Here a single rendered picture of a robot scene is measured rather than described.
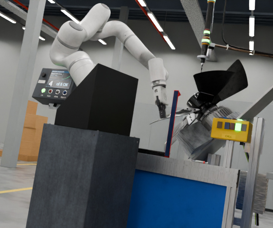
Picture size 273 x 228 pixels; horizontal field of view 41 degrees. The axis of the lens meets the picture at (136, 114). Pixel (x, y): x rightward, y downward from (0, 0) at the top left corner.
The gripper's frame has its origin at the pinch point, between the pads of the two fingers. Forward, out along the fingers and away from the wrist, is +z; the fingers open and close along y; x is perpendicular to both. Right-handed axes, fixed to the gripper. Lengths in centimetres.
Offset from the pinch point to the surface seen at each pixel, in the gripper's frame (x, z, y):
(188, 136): -10.5, 13.5, 6.3
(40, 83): 63, -28, -24
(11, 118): 480, -137, 390
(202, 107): -16.4, -3.7, 22.9
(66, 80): 45, -25, -23
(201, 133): -16.3, 12.2, 12.5
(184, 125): -2.4, 3.3, 29.1
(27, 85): 444, -204, 404
